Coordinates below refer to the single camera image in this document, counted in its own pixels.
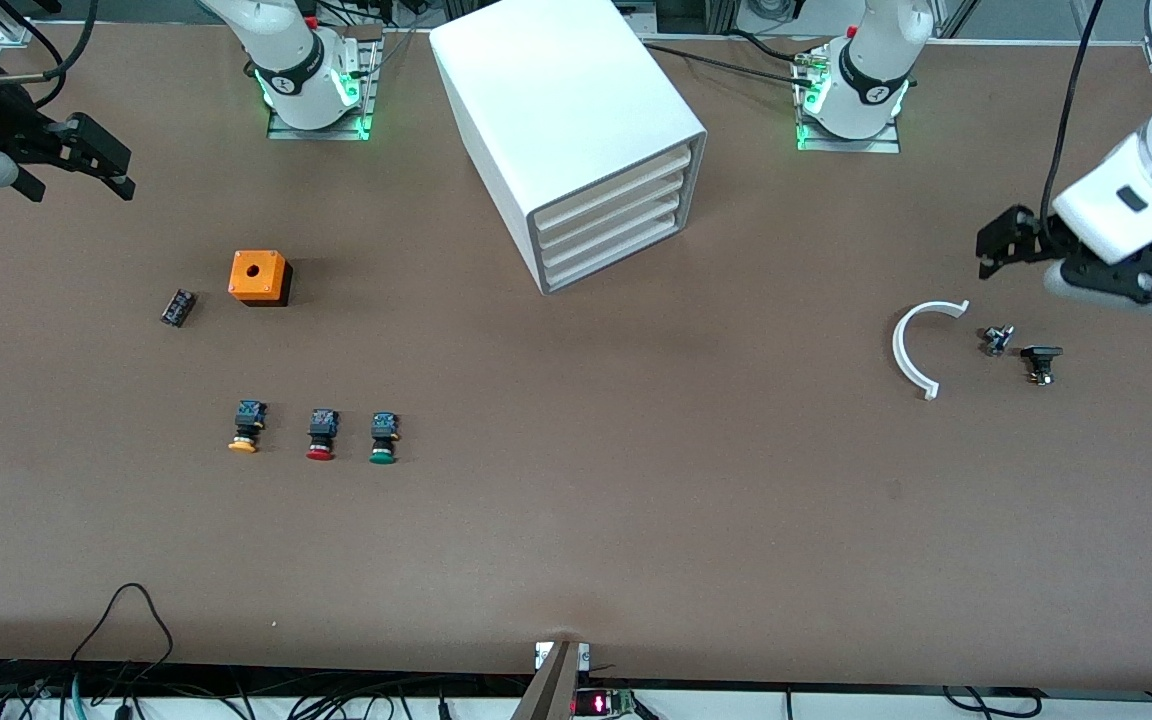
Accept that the green mushroom push button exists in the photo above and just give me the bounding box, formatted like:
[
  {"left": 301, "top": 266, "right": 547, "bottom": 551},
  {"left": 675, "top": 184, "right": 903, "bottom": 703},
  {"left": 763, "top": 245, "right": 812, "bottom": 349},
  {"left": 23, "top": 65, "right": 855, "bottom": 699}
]
[{"left": 369, "top": 411, "right": 402, "bottom": 466}]

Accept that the yellow mushroom push button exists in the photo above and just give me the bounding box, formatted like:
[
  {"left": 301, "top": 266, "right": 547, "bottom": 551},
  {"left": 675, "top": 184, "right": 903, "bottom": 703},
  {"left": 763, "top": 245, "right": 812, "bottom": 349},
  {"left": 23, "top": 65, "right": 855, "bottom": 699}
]
[{"left": 227, "top": 400, "right": 268, "bottom": 455}]

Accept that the red mushroom push button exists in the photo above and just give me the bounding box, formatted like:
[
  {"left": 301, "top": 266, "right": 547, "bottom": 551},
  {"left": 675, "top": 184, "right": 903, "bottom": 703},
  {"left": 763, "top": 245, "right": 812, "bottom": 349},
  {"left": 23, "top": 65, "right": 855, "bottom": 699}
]
[{"left": 305, "top": 408, "right": 340, "bottom": 462}]

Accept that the small device with red display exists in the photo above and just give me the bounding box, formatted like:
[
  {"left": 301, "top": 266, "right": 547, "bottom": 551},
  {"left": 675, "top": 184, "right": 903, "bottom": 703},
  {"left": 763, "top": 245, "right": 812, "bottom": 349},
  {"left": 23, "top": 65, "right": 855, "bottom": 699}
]
[{"left": 572, "top": 688, "right": 637, "bottom": 719}]

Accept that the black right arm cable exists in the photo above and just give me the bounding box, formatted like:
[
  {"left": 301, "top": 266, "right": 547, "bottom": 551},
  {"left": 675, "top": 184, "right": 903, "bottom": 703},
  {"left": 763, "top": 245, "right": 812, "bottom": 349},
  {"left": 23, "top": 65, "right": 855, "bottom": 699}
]
[{"left": 0, "top": 0, "right": 99, "bottom": 83}]

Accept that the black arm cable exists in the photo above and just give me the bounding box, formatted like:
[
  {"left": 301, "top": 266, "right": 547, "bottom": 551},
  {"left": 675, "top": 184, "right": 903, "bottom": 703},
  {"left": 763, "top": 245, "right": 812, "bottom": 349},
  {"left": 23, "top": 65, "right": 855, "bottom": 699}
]
[
  {"left": 1039, "top": 0, "right": 1107, "bottom": 226},
  {"left": 0, "top": 0, "right": 99, "bottom": 83}
]

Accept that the small black switch part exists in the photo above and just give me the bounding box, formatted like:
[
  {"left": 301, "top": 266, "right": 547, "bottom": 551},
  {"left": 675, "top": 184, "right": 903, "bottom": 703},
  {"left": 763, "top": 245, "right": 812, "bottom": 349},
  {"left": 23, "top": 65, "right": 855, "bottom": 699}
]
[{"left": 1020, "top": 345, "right": 1065, "bottom": 387}]

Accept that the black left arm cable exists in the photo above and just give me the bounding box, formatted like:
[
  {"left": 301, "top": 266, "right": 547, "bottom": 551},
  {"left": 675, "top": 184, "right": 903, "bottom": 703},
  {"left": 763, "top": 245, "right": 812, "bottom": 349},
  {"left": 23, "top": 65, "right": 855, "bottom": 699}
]
[{"left": 1039, "top": 0, "right": 1107, "bottom": 226}]

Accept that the white curved plastic bracket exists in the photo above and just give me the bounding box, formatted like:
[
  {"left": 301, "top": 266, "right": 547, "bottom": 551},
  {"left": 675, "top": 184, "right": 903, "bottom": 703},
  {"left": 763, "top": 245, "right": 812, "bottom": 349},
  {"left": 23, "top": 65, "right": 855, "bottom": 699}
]
[{"left": 892, "top": 299, "right": 971, "bottom": 401}]

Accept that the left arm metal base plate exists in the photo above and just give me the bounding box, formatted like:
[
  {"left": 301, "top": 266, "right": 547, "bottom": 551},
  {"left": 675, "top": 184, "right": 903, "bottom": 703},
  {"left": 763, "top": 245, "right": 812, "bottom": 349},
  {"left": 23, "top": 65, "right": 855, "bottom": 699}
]
[{"left": 794, "top": 55, "right": 902, "bottom": 154}]

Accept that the orange button enclosure box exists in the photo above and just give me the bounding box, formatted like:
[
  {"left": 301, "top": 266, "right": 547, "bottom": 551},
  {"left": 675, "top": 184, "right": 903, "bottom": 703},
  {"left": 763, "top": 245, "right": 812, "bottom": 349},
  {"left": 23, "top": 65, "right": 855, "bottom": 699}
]
[{"left": 228, "top": 249, "right": 293, "bottom": 308}]

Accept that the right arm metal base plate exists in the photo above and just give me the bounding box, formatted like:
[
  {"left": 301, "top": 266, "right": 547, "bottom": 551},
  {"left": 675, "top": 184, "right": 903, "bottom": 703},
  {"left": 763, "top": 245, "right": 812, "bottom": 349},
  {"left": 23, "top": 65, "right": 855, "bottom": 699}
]
[{"left": 266, "top": 38, "right": 382, "bottom": 142}]

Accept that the black cable behind cabinet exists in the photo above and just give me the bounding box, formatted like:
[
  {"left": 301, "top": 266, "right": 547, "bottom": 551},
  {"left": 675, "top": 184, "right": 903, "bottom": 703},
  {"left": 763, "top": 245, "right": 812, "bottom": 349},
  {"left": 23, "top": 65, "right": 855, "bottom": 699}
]
[{"left": 636, "top": 30, "right": 822, "bottom": 91}]

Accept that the black looped table cable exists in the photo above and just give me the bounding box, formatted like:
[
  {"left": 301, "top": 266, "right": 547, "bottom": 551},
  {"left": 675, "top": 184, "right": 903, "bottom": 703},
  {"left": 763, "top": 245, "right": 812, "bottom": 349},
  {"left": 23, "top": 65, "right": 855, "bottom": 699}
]
[{"left": 69, "top": 583, "right": 175, "bottom": 691}]

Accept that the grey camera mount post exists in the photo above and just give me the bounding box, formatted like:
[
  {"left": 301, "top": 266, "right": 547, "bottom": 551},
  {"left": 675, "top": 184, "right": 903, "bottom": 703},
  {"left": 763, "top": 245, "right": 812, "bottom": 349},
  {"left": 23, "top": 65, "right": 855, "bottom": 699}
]
[{"left": 511, "top": 640, "right": 592, "bottom": 720}]

